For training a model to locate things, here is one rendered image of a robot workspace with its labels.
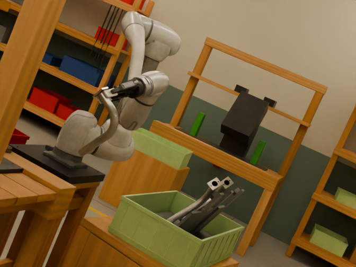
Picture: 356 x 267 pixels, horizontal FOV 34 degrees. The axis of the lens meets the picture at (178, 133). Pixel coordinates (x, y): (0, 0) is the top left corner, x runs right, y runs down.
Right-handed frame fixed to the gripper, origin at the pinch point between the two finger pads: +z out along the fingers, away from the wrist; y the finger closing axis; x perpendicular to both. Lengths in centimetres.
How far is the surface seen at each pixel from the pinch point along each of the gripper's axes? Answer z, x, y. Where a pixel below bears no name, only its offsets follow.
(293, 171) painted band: -523, 94, -185
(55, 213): -6, 22, -61
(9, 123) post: 35.3, -5.5, -14.5
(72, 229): -49, 27, -99
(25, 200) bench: 17, 14, -47
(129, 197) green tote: -28, 33, -40
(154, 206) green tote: -58, 42, -53
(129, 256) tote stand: -12, 54, -44
